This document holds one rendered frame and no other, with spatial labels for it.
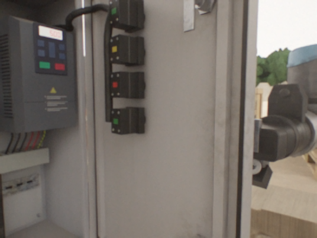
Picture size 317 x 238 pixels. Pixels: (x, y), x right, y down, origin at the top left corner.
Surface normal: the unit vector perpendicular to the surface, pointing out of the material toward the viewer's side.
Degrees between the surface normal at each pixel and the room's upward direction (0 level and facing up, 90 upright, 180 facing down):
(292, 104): 90
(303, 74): 90
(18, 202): 90
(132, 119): 90
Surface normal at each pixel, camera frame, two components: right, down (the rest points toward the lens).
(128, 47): 0.66, 0.07
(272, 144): -0.75, 0.07
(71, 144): -0.58, 0.07
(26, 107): 0.81, 0.06
